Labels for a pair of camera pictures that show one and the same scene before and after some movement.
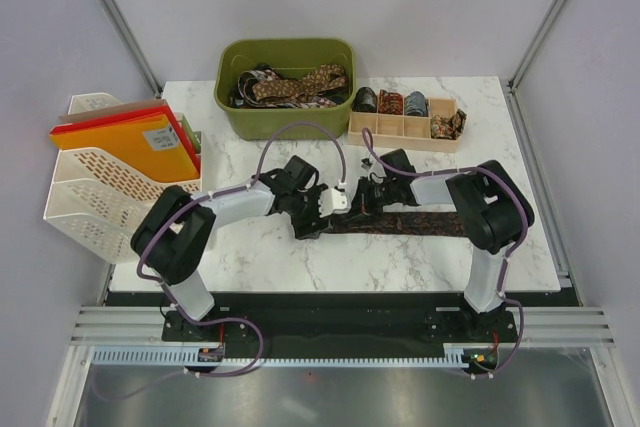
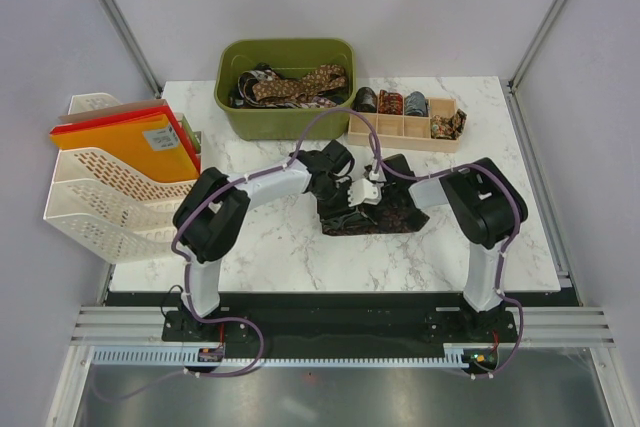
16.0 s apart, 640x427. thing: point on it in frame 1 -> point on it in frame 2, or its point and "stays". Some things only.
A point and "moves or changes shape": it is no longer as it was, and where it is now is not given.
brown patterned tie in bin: [317, 80] stays
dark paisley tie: [422, 223] moves or changes shape
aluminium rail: [116, 325] stays
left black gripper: [303, 228] -> [343, 209]
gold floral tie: [448, 127] stays
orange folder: [147, 143] stays
